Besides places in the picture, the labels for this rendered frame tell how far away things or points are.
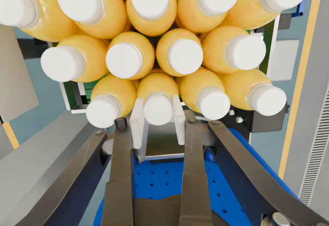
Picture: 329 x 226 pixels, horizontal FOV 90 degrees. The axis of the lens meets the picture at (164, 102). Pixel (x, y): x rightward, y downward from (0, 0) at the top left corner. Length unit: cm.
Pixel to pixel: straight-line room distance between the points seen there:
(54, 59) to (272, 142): 186
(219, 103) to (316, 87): 171
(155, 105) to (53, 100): 144
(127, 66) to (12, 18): 12
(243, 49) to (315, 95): 173
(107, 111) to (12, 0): 14
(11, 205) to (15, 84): 55
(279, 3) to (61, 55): 24
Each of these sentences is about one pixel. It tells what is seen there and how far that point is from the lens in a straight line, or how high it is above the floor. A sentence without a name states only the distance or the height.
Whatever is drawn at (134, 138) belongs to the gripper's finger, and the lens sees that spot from 16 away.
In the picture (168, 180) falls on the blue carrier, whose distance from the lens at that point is 37.
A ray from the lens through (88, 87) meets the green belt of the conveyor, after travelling 45.
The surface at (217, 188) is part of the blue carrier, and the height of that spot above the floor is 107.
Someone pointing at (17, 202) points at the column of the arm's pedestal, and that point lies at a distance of 82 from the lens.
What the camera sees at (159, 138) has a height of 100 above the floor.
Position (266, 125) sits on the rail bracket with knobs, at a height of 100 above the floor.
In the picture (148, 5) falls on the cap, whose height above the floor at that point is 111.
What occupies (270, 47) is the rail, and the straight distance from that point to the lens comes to 38.
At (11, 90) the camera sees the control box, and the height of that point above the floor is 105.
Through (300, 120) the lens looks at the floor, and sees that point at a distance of 195.
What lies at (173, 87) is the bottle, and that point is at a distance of 25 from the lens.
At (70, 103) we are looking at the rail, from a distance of 39.
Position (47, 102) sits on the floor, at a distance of 164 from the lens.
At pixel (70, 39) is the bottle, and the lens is 26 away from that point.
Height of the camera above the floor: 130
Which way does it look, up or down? 70 degrees down
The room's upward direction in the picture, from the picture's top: 173 degrees clockwise
